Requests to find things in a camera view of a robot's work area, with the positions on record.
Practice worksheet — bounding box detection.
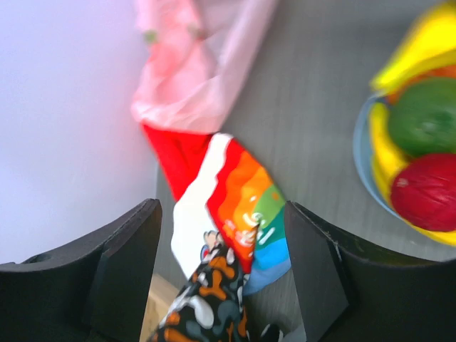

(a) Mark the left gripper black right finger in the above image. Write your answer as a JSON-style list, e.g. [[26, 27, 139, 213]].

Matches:
[[284, 202, 455, 341]]

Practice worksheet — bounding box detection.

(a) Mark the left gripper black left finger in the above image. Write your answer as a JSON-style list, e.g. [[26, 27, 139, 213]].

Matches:
[[1, 199, 162, 341]]

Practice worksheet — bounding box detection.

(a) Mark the red fake strawberry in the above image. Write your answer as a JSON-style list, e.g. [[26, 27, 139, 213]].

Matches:
[[390, 153, 455, 233]]

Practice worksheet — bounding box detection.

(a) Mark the yellow fake banana bunch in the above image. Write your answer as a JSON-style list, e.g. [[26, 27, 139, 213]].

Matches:
[[368, 101, 456, 247]]

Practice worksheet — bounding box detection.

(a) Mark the green fake apple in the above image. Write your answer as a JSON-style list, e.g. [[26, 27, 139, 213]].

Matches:
[[388, 77, 455, 157]]

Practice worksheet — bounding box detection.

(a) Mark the orange fake pumpkin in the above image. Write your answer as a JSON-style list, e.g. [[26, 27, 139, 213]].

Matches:
[[385, 64, 456, 105]]

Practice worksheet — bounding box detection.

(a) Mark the pink plastic bag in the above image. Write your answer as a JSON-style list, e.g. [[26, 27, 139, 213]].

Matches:
[[131, 1, 278, 134]]

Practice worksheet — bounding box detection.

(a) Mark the colourful rainbow pouch bag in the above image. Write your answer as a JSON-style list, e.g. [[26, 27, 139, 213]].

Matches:
[[167, 133, 291, 295]]

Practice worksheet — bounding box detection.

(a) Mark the orange black patterned cloth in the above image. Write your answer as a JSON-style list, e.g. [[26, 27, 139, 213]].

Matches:
[[147, 242, 252, 341]]

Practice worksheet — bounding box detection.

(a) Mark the blue plastic plate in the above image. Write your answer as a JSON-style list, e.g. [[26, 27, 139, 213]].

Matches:
[[352, 93, 456, 247]]

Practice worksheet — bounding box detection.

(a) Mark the red cloth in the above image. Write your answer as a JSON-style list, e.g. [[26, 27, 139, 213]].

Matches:
[[142, 124, 212, 201]]

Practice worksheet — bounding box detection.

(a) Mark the wooden rack frame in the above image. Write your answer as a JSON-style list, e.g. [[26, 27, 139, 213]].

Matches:
[[139, 274, 179, 342]]

